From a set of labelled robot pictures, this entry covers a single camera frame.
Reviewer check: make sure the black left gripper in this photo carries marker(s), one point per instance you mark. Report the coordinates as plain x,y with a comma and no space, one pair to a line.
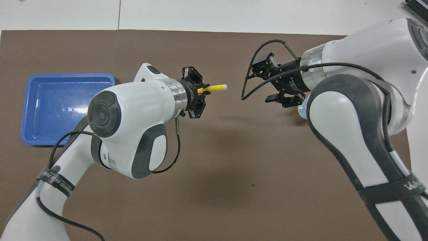
191,95

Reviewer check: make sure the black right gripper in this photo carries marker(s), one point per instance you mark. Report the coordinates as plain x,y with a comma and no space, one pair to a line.
289,80

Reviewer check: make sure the yellow pen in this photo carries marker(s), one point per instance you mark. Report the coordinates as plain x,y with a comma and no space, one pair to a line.
217,87

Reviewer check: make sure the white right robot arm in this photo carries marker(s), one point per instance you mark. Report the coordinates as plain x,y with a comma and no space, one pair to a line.
367,50

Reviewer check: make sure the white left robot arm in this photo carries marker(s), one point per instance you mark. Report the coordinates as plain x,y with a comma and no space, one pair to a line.
133,107

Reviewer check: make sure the blue plastic tray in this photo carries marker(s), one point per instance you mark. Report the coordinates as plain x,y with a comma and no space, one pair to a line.
43,100

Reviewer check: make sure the clear plastic cup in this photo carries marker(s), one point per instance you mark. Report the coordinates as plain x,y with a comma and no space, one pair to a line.
302,110

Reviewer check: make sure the brown table mat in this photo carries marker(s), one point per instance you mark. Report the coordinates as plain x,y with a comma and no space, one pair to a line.
217,150

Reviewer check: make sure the grey ribbed device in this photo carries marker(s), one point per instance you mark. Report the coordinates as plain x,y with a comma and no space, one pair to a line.
418,8

